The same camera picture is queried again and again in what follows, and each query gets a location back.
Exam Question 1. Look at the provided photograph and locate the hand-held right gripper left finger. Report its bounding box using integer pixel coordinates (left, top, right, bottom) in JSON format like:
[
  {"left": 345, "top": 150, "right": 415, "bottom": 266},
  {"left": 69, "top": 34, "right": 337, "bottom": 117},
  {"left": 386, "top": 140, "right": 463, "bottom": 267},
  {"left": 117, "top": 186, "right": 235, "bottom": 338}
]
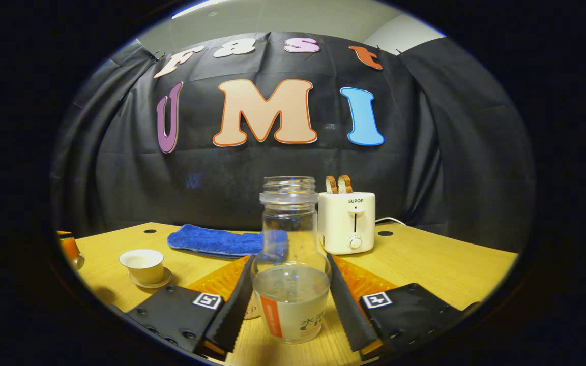
[{"left": 125, "top": 254, "right": 255, "bottom": 362}]

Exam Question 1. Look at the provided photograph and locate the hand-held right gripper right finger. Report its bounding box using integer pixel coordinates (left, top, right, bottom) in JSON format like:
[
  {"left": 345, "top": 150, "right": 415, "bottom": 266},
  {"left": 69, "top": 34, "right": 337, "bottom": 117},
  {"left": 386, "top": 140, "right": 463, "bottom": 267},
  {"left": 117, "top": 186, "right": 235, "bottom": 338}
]
[{"left": 326, "top": 253, "right": 482, "bottom": 362}]

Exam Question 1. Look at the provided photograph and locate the clear glass water bottle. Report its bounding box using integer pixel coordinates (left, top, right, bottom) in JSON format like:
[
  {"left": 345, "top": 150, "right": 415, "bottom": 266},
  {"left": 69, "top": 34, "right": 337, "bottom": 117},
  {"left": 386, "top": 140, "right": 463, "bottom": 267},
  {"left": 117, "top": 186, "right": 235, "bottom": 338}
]
[{"left": 250, "top": 176, "right": 333, "bottom": 345}]

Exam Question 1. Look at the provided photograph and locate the cream ceramic teacup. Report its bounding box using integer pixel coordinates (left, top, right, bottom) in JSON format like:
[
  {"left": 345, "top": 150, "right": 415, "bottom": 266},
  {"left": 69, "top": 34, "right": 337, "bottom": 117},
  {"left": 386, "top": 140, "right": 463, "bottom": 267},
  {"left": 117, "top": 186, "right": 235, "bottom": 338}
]
[{"left": 119, "top": 249, "right": 165, "bottom": 284}]

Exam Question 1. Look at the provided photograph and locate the blue towel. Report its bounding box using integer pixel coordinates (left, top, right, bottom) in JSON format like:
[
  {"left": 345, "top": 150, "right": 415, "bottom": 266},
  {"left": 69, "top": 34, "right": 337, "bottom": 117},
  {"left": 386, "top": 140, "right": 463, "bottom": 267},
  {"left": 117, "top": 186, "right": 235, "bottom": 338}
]
[{"left": 167, "top": 224, "right": 288, "bottom": 257}]

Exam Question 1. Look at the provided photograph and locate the cream ceramic saucer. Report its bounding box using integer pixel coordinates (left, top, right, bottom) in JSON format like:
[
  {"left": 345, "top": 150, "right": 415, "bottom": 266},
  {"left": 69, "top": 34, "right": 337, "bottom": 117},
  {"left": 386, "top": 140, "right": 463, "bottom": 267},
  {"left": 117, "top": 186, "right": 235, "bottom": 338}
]
[{"left": 128, "top": 267, "right": 172, "bottom": 289}]

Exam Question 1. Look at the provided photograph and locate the white toaster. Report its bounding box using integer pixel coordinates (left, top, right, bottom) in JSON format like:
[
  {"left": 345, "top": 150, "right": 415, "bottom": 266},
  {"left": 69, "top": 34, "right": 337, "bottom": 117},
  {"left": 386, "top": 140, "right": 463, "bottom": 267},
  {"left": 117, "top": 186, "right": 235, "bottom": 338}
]
[{"left": 318, "top": 191, "right": 376, "bottom": 255}]

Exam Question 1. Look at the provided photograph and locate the black backdrop cloth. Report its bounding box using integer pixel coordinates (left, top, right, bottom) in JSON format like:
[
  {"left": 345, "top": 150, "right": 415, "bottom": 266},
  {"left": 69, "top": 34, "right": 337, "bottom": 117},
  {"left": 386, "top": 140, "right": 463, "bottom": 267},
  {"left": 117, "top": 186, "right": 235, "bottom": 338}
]
[{"left": 51, "top": 32, "right": 535, "bottom": 252}]

